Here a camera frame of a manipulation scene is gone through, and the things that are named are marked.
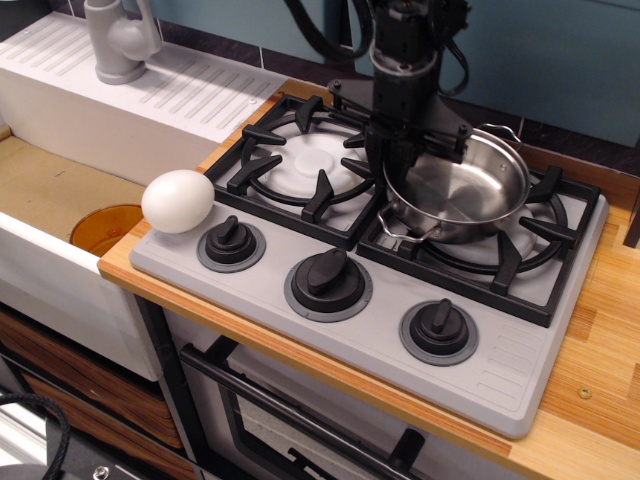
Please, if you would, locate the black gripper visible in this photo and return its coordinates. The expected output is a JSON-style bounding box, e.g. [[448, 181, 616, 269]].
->
[[328, 63, 473, 200]]

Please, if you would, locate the stainless steel pot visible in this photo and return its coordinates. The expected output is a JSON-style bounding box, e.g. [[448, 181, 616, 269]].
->
[[377, 123, 530, 244]]

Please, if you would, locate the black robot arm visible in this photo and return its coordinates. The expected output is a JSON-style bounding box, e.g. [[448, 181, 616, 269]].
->
[[329, 1, 473, 192]]

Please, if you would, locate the grey toy stove top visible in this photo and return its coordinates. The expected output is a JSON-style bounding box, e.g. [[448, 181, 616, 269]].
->
[[128, 97, 610, 441]]

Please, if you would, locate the black middle stove knob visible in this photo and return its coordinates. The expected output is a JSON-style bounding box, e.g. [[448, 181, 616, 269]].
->
[[284, 248, 373, 323]]

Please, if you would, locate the black stove knob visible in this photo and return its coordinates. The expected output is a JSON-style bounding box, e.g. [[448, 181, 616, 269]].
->
[[197, 215, 266, 274], [284, 248, 373, 323], [399, 298, 479, 367]]

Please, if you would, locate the black left stove knob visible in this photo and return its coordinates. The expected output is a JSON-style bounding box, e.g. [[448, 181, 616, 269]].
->
[[197, 215, 266, 274]]

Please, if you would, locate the black right stove knob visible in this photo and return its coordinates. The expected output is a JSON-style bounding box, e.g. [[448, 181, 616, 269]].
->
[[399, 298, 479, 367]]

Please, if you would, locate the white egg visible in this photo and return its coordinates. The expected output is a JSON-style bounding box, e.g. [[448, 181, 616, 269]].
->
[[141, 170, 215, 234]]

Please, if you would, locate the black left burner grate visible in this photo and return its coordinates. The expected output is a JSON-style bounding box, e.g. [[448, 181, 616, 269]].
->
[[206, 95, 386, 259]]

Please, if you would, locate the black burner grate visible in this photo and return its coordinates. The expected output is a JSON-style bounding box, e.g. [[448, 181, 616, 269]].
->
[[206, 95, 386, 259], [357, 167, 606, 327]]

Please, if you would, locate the black right burner grate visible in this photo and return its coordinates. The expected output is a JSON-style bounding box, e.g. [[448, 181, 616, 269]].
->
[[357, 167, 606, 327]]

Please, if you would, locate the grey toy faucet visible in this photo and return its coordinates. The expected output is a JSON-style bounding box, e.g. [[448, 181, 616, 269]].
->
[[84, 0, 162, 85]]

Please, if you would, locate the white sink unit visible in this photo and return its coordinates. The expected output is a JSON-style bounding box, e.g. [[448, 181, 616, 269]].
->
[[1, 13, 284, 381]]

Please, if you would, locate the oven door with window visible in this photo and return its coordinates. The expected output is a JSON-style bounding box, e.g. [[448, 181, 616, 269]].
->
[[179, 337, 516, 479]]

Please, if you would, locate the upper wooden drawer front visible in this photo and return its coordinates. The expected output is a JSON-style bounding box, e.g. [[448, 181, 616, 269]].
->
[[1, 311, 174, 436]]

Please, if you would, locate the wooden drawer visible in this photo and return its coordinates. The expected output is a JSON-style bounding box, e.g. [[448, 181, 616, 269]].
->
[[1, 311, 174, 436], [24, 374, 197, 480]]

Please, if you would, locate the lower wooden drawer front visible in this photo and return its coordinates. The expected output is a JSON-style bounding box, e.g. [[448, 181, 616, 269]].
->
[[24, 374, 197, 480]]

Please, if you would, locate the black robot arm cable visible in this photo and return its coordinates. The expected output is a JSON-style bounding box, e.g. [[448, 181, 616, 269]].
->
[[282, 0, 471, 96]]

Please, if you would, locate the right teal wall cabinet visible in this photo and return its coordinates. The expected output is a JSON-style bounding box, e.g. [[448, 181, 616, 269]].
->
[[356, 1, 639, 147]]

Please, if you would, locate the black oven door handle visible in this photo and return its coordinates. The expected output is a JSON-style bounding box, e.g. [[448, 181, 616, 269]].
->
[[179, 344, 424, 479]]

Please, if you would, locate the black braided cable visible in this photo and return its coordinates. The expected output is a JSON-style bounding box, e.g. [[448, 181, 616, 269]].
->
[[0, 392, 70, 480]]

